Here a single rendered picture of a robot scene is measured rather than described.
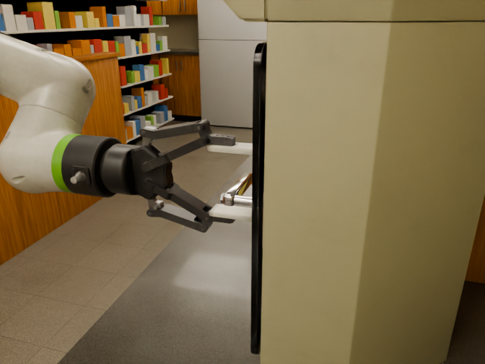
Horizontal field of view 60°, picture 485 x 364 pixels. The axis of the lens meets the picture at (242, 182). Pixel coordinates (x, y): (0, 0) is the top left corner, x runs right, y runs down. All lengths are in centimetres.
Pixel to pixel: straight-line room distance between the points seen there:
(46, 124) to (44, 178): 9
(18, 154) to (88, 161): 12
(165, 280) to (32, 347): 149
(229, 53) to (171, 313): 499
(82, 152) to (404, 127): 43
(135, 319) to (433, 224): 49
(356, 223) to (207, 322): 37
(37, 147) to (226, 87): 504
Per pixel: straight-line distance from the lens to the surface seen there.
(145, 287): 83
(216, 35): 563
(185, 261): 89
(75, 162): 64
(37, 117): 72
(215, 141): 56
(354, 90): 41
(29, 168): 69
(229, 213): 59
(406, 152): 46
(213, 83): 571
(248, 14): 42
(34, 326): 240
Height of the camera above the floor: 141
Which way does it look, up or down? 22 degrees down
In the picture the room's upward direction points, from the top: straight up
